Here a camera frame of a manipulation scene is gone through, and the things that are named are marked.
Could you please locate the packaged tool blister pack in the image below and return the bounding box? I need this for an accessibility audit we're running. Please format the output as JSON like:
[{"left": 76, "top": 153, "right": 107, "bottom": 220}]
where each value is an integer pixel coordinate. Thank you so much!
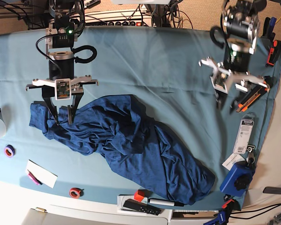
[{"left": 233, "top": 113, "right": 255, "bottom": 154}]

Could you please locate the orange clamp bottom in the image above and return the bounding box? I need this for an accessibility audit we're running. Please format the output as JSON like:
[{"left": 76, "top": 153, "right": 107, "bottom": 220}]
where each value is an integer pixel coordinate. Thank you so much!
[{"left": 222, "top": 199, "right": 236, "bottom": 209}]

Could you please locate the purple tape roll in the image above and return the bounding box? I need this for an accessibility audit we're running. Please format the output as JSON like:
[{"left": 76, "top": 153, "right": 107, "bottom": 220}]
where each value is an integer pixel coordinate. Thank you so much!
[{"left": 4, "top": 145, "right": 15, "bottom": 158}]

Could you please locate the dark blue t-shirt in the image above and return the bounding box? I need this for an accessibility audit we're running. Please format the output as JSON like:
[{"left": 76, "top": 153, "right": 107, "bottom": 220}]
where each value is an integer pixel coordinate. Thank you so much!
[{"left": 30, "top": 95, "right": 215, "bottom": 205}]

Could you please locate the blue spring clamp top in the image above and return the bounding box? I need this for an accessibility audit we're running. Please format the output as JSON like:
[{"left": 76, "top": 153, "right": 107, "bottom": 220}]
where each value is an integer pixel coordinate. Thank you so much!
[{"left": 262, "top": 17, "right": 277, "bottom": 40}]

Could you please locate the orange black clamp top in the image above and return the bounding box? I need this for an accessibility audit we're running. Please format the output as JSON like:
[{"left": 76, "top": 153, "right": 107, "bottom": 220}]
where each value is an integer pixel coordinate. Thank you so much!
[{"left": 266, "top": 40, "right": 281, "bottom": 67}]

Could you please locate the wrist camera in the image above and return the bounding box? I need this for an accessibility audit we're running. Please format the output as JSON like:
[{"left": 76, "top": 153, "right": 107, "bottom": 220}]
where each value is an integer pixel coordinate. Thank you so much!
[
  {"left": 210, "top": 72, "right": 232, "bottom": 94},
  {"left": 54, "top": 78, "right": 72, "bottom": 100}
]

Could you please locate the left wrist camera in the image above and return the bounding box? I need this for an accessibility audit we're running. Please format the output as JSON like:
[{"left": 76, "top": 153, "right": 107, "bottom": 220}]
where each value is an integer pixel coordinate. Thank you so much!
[{"left": 210, "top": 72, "right": 232, "bottom": 94}]

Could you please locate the red cube block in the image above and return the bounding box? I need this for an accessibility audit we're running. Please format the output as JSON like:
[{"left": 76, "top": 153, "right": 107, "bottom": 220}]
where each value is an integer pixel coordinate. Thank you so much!
[{"left": 133, "top": 189, "right": 145, "bottom": 202}]

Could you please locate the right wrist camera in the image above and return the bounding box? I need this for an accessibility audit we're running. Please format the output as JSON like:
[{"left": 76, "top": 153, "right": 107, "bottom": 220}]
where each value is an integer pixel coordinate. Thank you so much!
[{"left": 54, "top": 78, "right": 72, "bottom": 100}]

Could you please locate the white label card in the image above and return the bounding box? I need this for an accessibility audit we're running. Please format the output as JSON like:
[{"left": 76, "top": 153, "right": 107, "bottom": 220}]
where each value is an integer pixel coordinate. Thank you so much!
[{"left": 222, "top": 153, "right": 245, "bottom": 171}]

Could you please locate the blue spring clamp bottom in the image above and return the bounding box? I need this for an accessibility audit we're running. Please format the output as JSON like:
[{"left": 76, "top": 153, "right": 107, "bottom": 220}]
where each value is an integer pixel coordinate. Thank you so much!
[{"left": 203, "top": 210, "right": 230, "bottom": 225}]

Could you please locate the black remote control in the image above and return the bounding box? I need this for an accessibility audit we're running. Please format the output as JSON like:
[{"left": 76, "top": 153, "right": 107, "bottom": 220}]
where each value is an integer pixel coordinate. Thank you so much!
[{"left": 123, "top": 199, "right": 162, "bottom": 216}]

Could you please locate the black phone device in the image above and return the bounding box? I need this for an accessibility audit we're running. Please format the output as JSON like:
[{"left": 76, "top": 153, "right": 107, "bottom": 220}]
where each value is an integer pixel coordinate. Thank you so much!
[{"left": 263, "top": 187, "right": 281, "bottom": 195}]

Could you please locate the red tape roll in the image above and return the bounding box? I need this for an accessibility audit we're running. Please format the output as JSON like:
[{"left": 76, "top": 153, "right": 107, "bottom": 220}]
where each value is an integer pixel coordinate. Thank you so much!
[{"left": 69, "top": 187, "right": 83, "bottom": 199}]

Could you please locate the light blue table cloth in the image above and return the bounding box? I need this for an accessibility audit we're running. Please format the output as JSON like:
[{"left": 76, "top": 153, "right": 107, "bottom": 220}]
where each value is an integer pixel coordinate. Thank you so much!
[{"left": 0, "top": 26, "right": 281, "bottom": 211}]

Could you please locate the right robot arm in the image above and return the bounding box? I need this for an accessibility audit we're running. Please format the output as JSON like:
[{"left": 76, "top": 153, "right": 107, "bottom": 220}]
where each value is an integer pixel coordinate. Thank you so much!
[{"left": 26, "top": 0, "right": 99, "bottom": 124}]

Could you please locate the blue spring clamp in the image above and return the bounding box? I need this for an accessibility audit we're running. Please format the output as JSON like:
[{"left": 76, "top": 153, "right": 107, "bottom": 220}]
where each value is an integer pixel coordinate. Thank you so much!
[
  {"left": 262, "top": 17, "right": 277, "bottom": 40},
  {"left": 203, "top": 210, "right": 230, "bottom": 225}
]

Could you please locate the orange black utility knife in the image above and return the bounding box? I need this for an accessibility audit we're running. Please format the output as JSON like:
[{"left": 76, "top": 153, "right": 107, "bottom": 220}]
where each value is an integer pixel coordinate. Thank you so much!
[{"left": 236, "top": 76, "right": 274, "bottom": 113}]

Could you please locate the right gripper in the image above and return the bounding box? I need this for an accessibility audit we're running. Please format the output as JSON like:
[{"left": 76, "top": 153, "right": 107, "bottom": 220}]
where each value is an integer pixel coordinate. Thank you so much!
[{"left": 25, "top": 75, "right": 99, "bottom": 126}]

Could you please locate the power strip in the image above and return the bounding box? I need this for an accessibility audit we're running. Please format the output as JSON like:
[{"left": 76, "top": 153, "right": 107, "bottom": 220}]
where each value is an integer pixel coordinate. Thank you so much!
[{"left": 85, "top": 8, "right": 154, "bottom": 27}]

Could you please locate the pink marker pen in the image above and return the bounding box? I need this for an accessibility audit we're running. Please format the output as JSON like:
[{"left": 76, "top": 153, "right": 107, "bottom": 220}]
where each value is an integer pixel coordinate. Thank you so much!
[{"left": 27, "top": 170, "right": 42, "bottom": 186}]

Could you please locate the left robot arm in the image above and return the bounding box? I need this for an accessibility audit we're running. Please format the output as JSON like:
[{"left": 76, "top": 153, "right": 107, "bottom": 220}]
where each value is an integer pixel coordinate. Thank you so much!
[{"left": 199, "top": 0, "right": 271, "bottom": 112}]

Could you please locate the blue box with knob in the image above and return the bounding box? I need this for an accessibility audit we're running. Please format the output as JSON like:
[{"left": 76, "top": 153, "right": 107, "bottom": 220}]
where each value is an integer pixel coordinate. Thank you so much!
[{"left": 220, "top": 161, "right": 256, "bottom": 197}]

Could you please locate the white paper card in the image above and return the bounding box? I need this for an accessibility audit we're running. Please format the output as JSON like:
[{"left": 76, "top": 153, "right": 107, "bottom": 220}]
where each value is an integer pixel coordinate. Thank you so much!
[{"left": 25, "top": 160, "right": 57, "bottom": 188}]

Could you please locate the white marker pen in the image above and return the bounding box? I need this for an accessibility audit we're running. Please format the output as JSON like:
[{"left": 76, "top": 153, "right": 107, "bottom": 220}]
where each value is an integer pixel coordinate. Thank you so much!
[{"left": 148, "top": 198, "right": 184, "bottom": 207}]

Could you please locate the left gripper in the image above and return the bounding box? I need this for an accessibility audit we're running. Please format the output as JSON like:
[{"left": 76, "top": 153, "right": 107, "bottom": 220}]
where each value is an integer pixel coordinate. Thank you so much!
[{"left": 199, "top": 57, "right": 266, "bottom": 114}]

